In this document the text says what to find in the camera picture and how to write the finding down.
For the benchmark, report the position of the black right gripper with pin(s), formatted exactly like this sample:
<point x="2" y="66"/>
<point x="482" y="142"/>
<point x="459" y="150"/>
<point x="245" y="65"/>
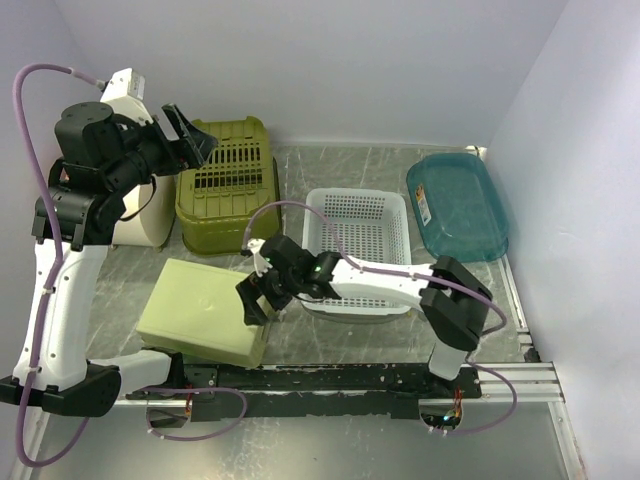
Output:
<point x="250" y="289"/>

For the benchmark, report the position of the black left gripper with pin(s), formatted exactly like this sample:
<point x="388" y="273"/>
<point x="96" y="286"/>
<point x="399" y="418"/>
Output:
<point x="176" y="156"/>

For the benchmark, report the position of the pale yellow perforated basket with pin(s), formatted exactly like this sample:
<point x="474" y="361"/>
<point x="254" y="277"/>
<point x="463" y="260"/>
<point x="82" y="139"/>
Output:
<point x="195" y="310"/>

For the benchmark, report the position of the olive green plastic tub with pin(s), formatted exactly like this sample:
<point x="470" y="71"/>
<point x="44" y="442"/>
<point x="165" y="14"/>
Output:
<point x="215" y="203"/>

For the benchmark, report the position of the white plastic tray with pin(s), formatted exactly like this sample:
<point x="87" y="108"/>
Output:
<point x="372" y="225"/>

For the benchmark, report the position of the translucent blue plastic container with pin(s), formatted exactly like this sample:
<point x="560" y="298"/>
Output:
<point x="457" y="208"/>

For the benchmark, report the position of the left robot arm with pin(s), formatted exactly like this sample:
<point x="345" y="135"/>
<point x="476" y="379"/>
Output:
<point x="105" y="155"/>

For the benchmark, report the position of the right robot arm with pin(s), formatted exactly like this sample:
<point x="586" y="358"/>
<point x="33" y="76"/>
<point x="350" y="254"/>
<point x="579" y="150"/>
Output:
<point x="454" y="302"/>

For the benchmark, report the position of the beige cylindrical roll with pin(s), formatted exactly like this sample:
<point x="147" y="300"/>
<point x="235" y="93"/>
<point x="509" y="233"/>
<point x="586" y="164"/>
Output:
<point x="151" y="226"/>

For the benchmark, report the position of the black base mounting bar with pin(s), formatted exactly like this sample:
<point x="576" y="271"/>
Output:
<point x="295" y="391"/>

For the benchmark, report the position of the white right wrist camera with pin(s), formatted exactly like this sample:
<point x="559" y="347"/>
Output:
<point x="253" y="250"/>

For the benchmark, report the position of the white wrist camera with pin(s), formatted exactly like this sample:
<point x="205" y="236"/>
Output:
<point x="124" y="93"/>
<point x="253" y="250"/>

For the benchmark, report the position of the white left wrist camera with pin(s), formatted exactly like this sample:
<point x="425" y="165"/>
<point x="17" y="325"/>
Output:
<point x="124" y="93"/>

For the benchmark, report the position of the aluminium front frame rail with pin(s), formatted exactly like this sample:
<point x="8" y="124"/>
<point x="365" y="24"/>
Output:
<point x="517" y="429"/>

